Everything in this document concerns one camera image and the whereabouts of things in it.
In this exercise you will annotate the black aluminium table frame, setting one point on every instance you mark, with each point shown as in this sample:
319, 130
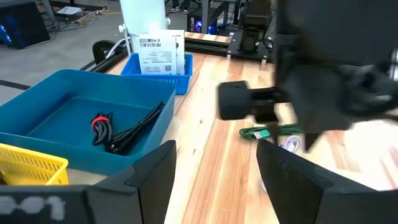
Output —
202, 49

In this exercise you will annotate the black table clamp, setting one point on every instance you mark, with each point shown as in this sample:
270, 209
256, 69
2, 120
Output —
102, 49

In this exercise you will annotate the blue glowing light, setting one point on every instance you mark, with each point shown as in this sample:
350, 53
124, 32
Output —
205, 27

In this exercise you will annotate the teal plastic bin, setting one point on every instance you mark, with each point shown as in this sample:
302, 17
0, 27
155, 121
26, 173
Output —
62, 90

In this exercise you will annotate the white product box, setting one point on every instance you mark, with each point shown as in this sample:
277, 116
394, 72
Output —
181, 53
157, 54

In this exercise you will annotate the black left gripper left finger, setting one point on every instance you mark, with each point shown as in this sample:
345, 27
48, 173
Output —
149, 186

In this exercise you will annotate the white plastic hook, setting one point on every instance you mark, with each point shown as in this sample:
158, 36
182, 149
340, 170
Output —
122, 29

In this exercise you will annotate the person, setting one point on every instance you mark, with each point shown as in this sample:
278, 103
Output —
180, 9

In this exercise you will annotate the white cylindrical bin black rim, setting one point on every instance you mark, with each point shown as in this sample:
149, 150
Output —
143, 18

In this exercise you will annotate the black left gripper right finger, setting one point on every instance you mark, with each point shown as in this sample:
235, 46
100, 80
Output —
289, 186

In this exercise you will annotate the yellow plastic basket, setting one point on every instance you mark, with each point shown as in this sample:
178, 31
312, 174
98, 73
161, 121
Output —
31, 165

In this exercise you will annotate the black power adapter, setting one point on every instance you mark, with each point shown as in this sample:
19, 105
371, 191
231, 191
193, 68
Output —
233, 99

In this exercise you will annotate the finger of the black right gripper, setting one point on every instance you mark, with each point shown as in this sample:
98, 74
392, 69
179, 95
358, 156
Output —
275, 132
320, 102

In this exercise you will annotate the black equipment case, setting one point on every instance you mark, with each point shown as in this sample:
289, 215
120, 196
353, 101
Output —
21, 25

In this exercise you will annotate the blue plastic basket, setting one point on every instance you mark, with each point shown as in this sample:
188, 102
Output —
183, 77

